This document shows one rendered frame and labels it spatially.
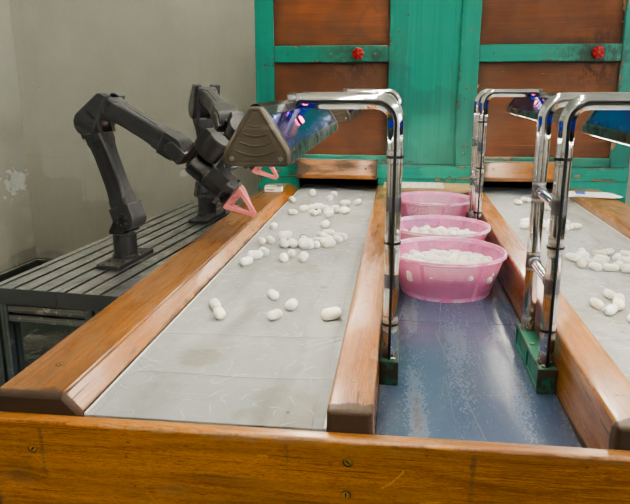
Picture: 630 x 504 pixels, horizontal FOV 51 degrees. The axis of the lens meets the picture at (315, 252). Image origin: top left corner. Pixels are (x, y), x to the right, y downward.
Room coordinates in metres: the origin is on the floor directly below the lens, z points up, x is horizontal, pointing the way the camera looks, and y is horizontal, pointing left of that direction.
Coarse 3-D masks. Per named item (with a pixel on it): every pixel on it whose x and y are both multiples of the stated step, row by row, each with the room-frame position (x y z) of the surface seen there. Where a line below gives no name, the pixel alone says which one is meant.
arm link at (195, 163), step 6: (192, 156) 1.68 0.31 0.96; (198, 156) 1.67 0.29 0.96; (192, 162) 1.65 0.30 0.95; (198, 162) 1.66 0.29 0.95; (204, 162) 1.66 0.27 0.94; (186, 168) 1.66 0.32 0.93; (192, 168) 1.65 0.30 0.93; (198, 168) 1.65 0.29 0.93; (204, 168) 1.65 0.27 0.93; (210, 168) 1.66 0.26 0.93; (192, 174) 1.66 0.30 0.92; (198, 174) 1.65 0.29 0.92; (204, 174) 1.65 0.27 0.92; (198, 180) 1.66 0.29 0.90
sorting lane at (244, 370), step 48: (240, 288) 1.27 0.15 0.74; (288, 288) 1.27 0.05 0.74; (336, 288) 1.27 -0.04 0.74; (192, 336) 1.01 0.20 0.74; (240, 336) 1.01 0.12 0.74; (288, 336) 1.01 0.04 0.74; (336, 336) 1.01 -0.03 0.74; (144, 384) 0.83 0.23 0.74; (192, 384) 0.83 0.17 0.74; (240, 384) 0.83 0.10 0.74; (288, 384) 0.83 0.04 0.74
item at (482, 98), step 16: (480, 96) 2.06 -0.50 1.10; (496, 96) 1.91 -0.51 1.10; (512, 96) 1.91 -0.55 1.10; (528, 96) 1.90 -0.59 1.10; (480, 112) 1.92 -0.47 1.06; (480, 128) 1.91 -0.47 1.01; (480, 144) 1.91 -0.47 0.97; (480, 160) 1.91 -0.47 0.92; (480, 176) 1.91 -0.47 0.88; (480, 192) 1.91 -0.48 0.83; (480, 208) 1.91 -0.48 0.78
